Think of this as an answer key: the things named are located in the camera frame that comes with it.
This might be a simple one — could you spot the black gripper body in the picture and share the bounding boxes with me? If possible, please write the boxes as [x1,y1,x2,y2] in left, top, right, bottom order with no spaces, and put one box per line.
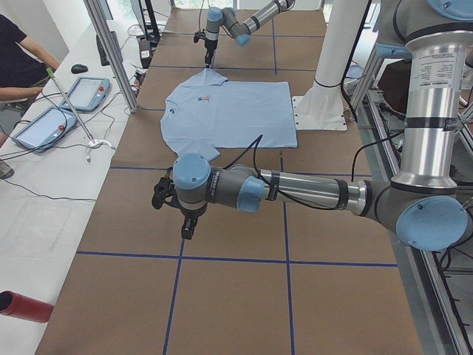
[180,205,208,220]
[205,38,217,55]

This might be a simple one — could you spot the black label device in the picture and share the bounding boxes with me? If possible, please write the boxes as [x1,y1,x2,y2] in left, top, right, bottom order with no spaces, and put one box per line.
[138,38,153,69]

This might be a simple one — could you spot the metal rod with green tip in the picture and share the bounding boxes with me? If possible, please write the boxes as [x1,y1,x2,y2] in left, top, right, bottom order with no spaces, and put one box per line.
[47,67,114,149]

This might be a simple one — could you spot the aluminium frame post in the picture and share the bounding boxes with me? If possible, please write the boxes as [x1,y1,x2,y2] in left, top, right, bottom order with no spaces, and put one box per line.
[84,0,138,114]

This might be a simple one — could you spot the black computer mouse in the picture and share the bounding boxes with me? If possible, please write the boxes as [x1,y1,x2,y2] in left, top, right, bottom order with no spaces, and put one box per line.
[70,64,88,74]

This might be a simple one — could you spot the blue teach pendant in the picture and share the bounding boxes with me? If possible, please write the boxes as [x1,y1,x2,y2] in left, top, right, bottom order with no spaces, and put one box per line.
[67,77,111,112]
[12,106,77,152]

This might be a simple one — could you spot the light blue t-shirt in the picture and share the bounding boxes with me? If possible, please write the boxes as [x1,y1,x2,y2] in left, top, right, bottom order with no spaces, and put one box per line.
[160,69,298,160]

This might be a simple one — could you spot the red metal bottle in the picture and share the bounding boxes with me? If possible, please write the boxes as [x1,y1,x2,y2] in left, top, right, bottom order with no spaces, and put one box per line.
[1,291,54,323]

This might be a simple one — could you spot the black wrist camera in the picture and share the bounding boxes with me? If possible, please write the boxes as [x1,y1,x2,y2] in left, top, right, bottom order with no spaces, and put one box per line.
[152,177,180,209]
[193,30,205,43]

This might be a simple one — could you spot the near blue teach pendant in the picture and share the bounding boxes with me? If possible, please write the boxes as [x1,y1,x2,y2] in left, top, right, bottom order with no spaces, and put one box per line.
[12,106,77,152]

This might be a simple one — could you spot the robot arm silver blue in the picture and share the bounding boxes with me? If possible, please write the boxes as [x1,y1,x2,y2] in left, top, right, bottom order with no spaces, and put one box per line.
[194,0,296,69]
[164,1,472,251]

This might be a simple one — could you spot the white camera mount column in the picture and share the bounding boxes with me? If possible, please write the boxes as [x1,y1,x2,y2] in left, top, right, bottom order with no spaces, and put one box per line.
[293,0,371,131]

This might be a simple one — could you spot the far blue teach pendant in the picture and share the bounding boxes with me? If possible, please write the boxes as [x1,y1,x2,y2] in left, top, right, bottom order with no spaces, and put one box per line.
[67,77,111,112]

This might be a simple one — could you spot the black keyboard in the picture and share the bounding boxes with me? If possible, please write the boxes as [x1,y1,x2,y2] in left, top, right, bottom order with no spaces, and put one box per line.
[96,31,123,67]

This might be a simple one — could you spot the person in black shirt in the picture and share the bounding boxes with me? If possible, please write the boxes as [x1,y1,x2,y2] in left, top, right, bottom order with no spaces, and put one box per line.
[0,13,61,180]

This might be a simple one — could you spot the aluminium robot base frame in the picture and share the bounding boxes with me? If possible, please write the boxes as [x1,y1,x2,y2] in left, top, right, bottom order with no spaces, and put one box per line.
[347,44,473,355]

